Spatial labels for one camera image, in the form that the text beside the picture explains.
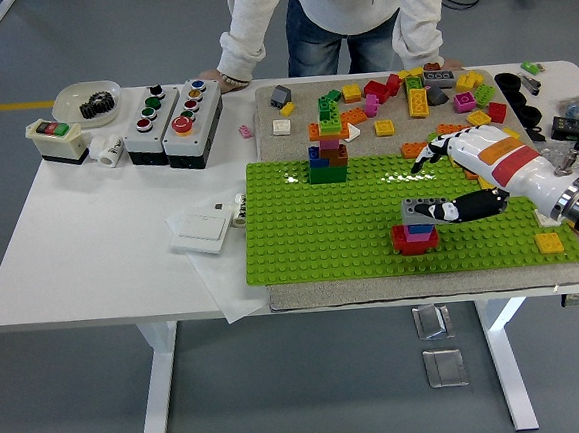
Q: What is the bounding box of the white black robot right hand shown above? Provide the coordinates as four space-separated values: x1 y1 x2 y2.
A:
406 118 579 236

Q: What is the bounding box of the person's right hand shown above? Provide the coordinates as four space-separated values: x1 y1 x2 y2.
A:
197 66 251 93

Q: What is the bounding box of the person's left hand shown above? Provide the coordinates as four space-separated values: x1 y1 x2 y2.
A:
420 55 465 73

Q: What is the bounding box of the light grey eight-stud brick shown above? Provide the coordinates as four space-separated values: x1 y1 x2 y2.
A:
399 194 447 227

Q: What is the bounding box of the dark grey long brick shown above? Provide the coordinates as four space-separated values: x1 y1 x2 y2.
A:
421 67 459 91

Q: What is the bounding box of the dark grey slope brick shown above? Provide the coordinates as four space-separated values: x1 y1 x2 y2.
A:
427 83 451 106
268 83 293 110

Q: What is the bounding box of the magenta brick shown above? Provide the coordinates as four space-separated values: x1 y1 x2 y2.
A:
452 89 478 114

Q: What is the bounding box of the yellow long brick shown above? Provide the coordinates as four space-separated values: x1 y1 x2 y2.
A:
406 86 432 120

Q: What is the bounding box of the orange flat brick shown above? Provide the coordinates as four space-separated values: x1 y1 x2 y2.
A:
307 119 353 144

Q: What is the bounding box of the dark green brick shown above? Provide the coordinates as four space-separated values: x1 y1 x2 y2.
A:
308 164 349 186

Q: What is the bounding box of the green studded baseplate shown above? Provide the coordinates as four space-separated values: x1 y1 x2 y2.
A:
236 136 579 289

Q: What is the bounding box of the clear plastic bag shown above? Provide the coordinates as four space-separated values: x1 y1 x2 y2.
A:
536 139 579 171

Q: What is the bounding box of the control box with emergency stop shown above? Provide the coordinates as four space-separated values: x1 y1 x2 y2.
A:
156 75 229 172

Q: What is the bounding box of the black electronic device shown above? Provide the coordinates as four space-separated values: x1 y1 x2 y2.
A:
547 113 579 146

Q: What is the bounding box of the silver hand tool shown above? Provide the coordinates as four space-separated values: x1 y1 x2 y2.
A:
517 70 543 97

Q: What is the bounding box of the control box with black knob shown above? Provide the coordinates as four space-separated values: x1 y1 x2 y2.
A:
119 83 186 168

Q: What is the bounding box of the black metal gear cluster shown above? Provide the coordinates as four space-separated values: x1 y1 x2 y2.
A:
77 90 116 122

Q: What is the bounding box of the white pipe tee fitting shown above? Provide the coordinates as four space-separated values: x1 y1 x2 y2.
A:
87 132 127 169

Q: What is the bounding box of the white printed tube fitting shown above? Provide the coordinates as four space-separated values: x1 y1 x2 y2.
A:
228 192 249 229

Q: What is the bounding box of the white bowl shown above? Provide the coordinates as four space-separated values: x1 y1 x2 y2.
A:
49 77 126 132

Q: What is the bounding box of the silver floor box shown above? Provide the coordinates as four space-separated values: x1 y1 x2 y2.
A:
421 346 470 390
410 302 456 342

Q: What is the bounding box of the white table leg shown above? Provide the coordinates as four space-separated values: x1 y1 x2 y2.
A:
130 321 187 433
474 296 541 433

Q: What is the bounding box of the white paper sheet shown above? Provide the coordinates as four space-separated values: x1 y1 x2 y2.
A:
162 198 274 330

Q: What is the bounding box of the black foam ring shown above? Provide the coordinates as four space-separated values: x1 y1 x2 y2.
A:
518 104 544 129
494 71 525 96
507 89 531 110

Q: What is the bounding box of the white wall switch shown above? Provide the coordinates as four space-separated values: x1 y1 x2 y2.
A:
167 206 236 259

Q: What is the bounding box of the white switch red green rocker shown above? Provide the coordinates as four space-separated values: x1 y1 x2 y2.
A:
24 115 91 170

